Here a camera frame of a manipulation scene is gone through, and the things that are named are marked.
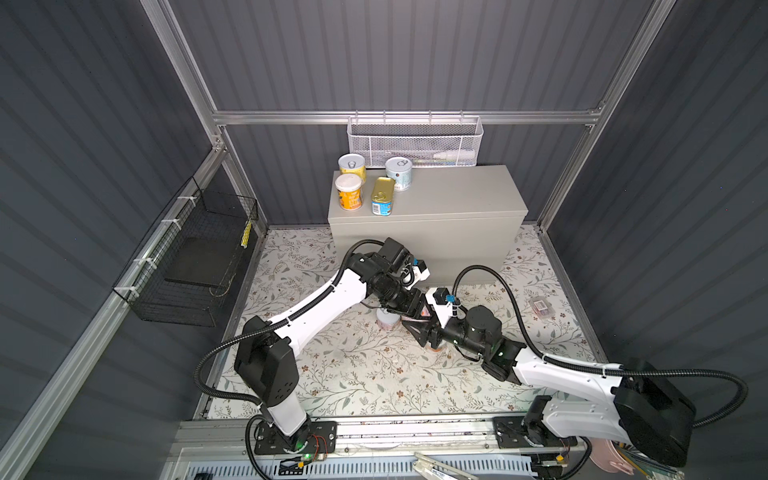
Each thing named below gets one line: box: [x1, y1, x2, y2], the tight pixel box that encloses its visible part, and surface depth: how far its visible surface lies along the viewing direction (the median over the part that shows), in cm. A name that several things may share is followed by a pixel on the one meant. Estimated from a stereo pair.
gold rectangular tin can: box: [371, 176, 395, 217], surface depth 76 cm
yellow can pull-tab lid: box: [338, 153, 367, 183], surface depth 82 cm
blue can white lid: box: [385, 156, 413, 192], surface depth 82 cm
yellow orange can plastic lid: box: [335, 173, 363, 211], surface depth 75 cm
